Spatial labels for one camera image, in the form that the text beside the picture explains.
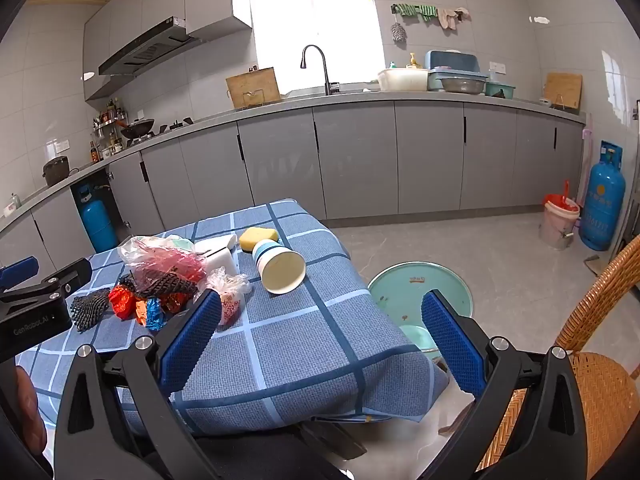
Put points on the black foam net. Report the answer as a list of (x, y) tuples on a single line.
[(90, 310), (165, 285)]

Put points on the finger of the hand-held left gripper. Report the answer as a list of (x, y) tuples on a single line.
[(60, 280), (20, 270)]

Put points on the blue dish rack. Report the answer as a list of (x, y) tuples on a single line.
[(452, 60)]

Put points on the red plastic scoop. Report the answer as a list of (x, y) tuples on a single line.
[(562, 200)]

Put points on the pink white bucket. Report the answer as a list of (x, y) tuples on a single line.
[(555, 227)]

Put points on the tall blue gas cylinder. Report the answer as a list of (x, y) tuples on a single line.
[(602, 200)]

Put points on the pale green plastic bag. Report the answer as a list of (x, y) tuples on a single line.
[(181, 243)]

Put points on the yellow sponge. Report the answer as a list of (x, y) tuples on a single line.
[(259, 239)]

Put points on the grey duster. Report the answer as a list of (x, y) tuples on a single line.
[(398, 34)]

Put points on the green plastic basket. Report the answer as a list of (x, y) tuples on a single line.
[(500, 91)]

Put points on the small clear red-printed bag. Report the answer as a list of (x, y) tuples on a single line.
[(229, 296)]

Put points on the blue checked tablecloth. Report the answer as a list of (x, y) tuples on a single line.
[(300, 345)]

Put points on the red orange blue foil wrapper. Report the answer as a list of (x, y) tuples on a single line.
[(122, 301)]

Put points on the dark sauce bottle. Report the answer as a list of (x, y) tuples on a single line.
[(93, 152)]

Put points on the flat white sponge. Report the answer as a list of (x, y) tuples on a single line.
[(215, 244)]

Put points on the spice rack with bottles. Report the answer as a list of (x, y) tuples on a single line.
[(110, 127)]

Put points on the metal basin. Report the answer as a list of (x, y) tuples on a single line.
[(462, 86)]

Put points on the clear plastic bag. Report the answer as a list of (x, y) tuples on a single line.
[(137, 252)]

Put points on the person's left hand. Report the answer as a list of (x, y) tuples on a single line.
[(31, 405)]

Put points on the white paper cup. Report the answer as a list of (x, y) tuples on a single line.
[(282, 272)]

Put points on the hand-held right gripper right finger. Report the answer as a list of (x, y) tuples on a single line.
[(452, 347)]

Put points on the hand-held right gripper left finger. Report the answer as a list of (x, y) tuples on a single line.
[(192, 342)]

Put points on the large wooden cutting board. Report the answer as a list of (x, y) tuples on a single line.
[(252, 87)]

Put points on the wicker chair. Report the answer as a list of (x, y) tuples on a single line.
[(605, 390)]

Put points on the green enamel basin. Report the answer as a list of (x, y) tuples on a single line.
[(400, 285)]

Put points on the gas stove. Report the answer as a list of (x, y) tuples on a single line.
[(170, 126)]

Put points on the black kitchen faucet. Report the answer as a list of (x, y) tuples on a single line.
[(327, 80)]

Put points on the white wall socket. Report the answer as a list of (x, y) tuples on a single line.
[(496, 67), (63, 146)]

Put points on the black wok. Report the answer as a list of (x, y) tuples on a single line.
[(136, 129)]

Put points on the window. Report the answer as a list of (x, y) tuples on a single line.
[(315, 15)]

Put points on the thick white sponge block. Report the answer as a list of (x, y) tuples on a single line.
[(220, 267)]

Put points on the yellow soap bottle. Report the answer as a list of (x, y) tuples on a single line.
[(412, 61)]

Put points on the green striped towel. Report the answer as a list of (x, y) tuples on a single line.
[(415, 10)]

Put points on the brown orange foil wrapper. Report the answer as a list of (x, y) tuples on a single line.
[(177, 304)]

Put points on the small wooden cutting board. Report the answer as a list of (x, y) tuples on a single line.
[(562, 90)]

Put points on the black range hood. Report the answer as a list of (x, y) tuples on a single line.
[(145, 50)]

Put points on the grey base cabinets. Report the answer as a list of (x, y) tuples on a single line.
[(350, 160)]

